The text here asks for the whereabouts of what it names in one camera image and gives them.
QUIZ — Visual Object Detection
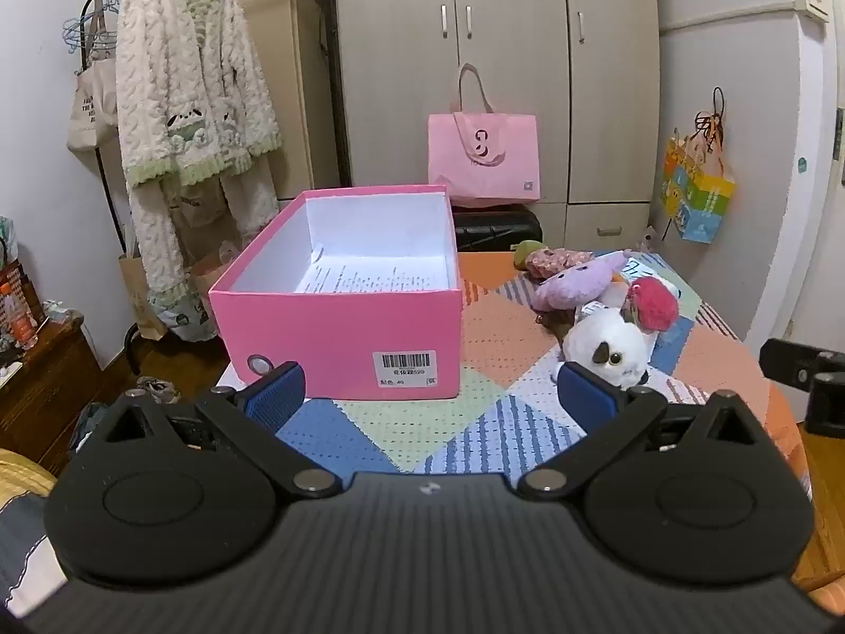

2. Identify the cream fluffy cardigan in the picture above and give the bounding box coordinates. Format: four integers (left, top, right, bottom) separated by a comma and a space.
115, 0, 285, 189

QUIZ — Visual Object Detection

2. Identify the yellow grey blanket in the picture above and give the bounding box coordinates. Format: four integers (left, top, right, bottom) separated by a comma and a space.
0, 449, 60, 615

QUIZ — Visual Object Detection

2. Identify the black suitcase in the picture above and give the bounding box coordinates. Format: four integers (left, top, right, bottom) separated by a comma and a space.
452, 206, 546, 253

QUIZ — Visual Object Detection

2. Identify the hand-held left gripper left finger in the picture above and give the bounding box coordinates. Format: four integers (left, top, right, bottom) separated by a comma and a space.
69, 362, 344, 499

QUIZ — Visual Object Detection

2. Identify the patchwork tablecloth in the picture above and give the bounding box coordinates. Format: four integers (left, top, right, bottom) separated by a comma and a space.
218, 251, 803, 477

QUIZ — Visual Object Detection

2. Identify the beige wardrobe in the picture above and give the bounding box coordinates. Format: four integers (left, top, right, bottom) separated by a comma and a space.
326, 0, 662, 255

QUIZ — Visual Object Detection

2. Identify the pink cardboard box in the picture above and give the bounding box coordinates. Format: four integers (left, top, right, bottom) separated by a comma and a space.
208, 183, 463, 400

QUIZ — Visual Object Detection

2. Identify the colourful gift bag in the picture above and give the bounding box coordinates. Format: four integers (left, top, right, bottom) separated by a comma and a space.
662, 87, 737, 244

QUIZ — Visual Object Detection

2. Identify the brown paper bag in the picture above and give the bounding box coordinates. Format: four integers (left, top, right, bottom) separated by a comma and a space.
119, 238, 169, 339
188, 247, 239, 331

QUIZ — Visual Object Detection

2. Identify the wooden cabinet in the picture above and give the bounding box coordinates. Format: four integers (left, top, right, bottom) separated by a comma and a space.
0, 313, 100, 477

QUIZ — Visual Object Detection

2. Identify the pile of assorted packets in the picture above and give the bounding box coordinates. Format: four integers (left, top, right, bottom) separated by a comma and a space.
0, 215, 83, 371

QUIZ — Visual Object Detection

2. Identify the black clothes rack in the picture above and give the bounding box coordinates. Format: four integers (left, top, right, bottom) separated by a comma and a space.
78, 0, 199, 371

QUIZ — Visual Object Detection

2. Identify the beige canvas tote bag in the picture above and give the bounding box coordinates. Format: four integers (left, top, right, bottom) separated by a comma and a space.
66, 0, 120, 154

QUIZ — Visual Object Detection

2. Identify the floral scrunchie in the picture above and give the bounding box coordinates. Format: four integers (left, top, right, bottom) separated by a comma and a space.
524, 247, 592, 276

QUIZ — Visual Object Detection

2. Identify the light blue clothes hanger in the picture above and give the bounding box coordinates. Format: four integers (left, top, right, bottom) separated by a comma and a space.
62, 0, 123, 54

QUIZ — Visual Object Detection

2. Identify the patterned slipper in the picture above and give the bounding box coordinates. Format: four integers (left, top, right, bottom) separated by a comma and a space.
135, 376, 179, 404

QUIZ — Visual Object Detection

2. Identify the pink pom-pom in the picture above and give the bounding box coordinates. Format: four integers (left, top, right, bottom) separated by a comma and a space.
624, 276, 681, 332

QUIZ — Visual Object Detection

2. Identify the pink tote bag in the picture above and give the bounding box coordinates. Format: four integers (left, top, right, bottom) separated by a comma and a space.
428, 62, 541, 207

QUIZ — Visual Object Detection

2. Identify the white plush owl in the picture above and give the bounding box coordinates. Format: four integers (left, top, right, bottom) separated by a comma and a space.
561, 309, 651, 389

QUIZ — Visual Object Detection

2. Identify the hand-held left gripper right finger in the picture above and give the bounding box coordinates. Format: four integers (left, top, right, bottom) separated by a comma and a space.
515, 362, 773, 499

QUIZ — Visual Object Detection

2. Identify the purple plush toy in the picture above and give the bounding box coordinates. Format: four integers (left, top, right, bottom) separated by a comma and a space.
531, 249, 631, 313

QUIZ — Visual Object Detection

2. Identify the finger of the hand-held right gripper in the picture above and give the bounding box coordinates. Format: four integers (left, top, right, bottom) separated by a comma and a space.
759, 338, 845, 438

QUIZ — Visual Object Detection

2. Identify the printed paper sheet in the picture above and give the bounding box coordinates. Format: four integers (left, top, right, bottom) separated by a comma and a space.
294, 244, 450, 295

